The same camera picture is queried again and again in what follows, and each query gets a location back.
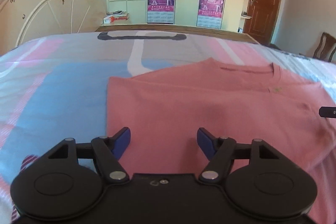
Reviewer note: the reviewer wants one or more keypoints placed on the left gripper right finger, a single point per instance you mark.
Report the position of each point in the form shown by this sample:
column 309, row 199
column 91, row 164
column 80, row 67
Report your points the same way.
column 219, row 152

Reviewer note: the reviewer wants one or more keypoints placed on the brown wooden chair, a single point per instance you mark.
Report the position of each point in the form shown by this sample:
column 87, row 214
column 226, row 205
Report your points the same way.
column 326, row 48

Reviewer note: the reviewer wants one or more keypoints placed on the pink knit sweater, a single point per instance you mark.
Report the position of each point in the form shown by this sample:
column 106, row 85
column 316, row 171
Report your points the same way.
column 164, row 109

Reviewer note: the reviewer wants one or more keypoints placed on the cream arched headboard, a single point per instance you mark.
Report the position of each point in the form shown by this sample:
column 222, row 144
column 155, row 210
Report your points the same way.
column 25, row 20

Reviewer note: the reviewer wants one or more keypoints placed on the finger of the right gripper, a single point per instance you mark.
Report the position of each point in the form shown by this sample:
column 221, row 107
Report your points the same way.
column 327, row 111

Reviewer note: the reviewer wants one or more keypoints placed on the wooden bed footboard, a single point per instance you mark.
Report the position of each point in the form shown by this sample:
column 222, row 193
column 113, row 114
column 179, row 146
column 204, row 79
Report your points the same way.
column 234, row 36

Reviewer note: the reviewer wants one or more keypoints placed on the pastel patterned bed sheet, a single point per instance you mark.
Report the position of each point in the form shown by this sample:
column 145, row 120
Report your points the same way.
column 55, row 88

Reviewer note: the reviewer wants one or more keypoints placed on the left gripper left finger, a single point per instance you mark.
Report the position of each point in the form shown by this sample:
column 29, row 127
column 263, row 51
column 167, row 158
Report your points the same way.
column 107, row 151

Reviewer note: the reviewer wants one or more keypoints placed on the white orange box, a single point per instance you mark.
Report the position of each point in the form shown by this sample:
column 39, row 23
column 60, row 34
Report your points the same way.
column 116, row 15

